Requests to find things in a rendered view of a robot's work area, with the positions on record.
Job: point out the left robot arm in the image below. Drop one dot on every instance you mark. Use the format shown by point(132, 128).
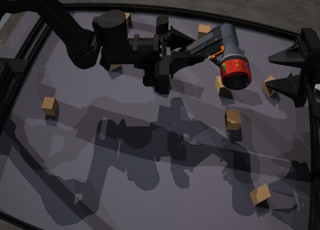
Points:
point(83, 46)

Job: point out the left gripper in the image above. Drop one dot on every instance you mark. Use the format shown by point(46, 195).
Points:
point(147, 51)

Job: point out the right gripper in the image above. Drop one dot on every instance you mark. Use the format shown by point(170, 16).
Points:
point(304, 54)

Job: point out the tan cube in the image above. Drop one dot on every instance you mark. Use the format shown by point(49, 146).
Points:
point(232, 120)
point(203, 30)
point(221, 90)
point(128, 18)
point(113, 66)
point(267, 90)
point(50, 106)
point(260, 194)

